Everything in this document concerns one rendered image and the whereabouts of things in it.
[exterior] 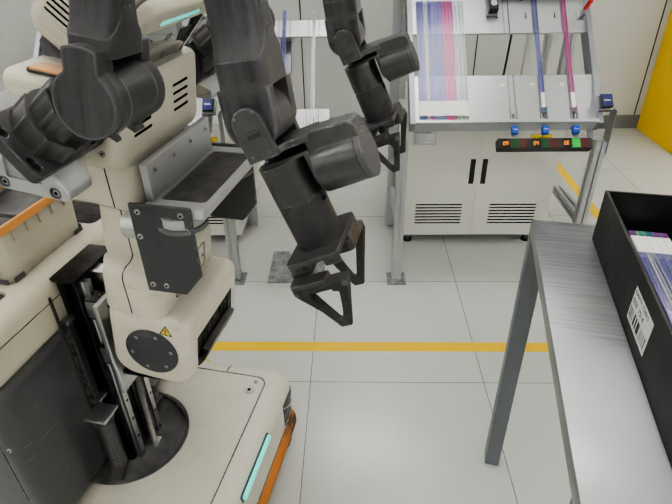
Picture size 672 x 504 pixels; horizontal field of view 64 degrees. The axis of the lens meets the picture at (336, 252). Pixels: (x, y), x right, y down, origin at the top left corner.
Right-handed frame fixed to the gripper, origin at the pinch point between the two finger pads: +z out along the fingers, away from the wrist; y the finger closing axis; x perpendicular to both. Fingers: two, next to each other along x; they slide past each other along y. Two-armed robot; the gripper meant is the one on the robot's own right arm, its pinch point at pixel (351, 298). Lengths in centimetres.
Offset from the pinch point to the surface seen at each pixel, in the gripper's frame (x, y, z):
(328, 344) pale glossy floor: 62, 98, 76
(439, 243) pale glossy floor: 27, 179, 89
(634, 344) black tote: -31.2, 16.8, 30.1
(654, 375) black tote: -31.8, 7.9, 28.3
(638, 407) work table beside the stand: -28.8, 5.6, 31.4
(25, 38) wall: 268, 289, -94
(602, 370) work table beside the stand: -25.8, 12.1, 29.9
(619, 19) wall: -100, 362, 58
